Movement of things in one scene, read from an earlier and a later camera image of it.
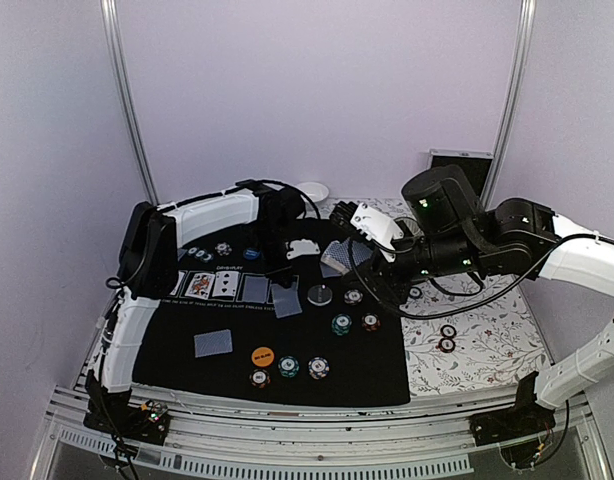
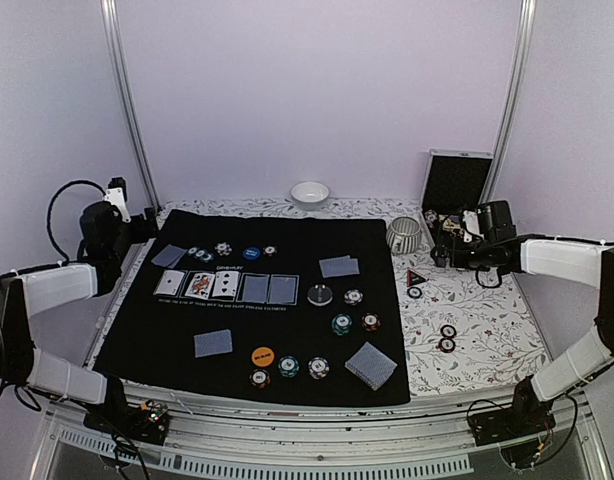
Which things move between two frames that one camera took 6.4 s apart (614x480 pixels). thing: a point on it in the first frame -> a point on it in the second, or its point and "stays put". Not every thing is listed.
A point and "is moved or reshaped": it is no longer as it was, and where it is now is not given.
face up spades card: x=225 y=283 stays put
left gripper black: x=274 y=271 -> x=143 y=233
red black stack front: x=259 y=378 stays put
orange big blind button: x=262 y=356 stays put
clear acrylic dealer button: x=319 y=295 stays put
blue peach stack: x=223 y=248 stays put
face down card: x=286 y=300 is moved or reshaped
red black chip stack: x=447 y=344 stays put
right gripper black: x=382 y=283 -> x=458 y=259
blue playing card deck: x=336 y=259 -> x=371 y=365
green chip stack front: x=288 y=366 stays put
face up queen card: x=200 y=285 stays put
